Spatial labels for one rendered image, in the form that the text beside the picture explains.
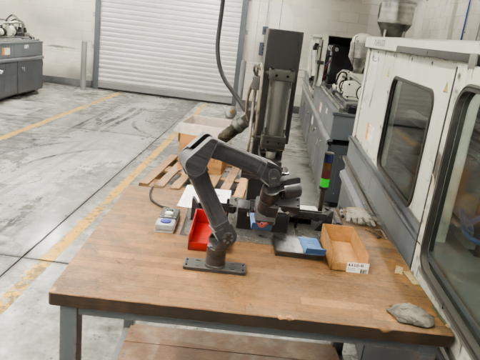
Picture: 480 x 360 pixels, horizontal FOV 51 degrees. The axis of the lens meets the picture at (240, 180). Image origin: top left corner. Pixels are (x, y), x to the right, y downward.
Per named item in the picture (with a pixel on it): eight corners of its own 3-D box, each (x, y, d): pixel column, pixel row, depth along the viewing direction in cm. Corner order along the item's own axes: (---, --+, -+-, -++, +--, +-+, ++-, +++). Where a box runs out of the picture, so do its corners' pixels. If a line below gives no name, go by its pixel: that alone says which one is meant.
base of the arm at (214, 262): (186, 236, 162) (183, 246, 155) (248, 243, 162) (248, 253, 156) (184, 259, 164) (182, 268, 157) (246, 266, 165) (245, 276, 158)
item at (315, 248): (305, 256, 173) (306, 248, 172) (298, 237, 187) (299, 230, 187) (325, 257, 173) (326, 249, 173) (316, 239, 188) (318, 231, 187)
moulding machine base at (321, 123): (296, 118, 1036) (303, 70, 1008) (345, 124, 1032) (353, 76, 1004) (314, 207, 509) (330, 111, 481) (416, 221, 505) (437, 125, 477)
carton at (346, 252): (329, 272, 169) (333, 251, 167) (319, 241, 193) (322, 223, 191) (367, 276, 169) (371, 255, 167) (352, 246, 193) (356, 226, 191)
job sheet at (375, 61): (362, 102, 350) (371, 53, 340) (363, 102, 350) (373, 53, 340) (368, 107, 325) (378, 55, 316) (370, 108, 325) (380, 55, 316)
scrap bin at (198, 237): (187, 249, 171) (188, 233, 170) (194, 222, 195) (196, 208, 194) (222, 253, 172) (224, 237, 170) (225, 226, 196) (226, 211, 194)
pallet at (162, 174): (169, 165, 594) (171, 153, 590) (253, 177, 585) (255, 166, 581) (137, 196, 480) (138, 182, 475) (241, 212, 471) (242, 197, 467)
